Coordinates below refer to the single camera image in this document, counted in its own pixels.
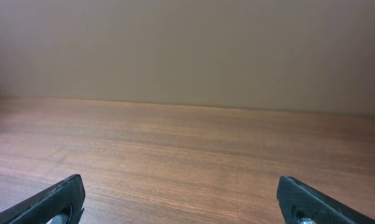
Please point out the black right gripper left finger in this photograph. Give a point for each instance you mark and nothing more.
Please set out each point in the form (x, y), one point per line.
(60, 203)

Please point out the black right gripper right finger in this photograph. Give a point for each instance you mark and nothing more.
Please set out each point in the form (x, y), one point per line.
(300, 203)

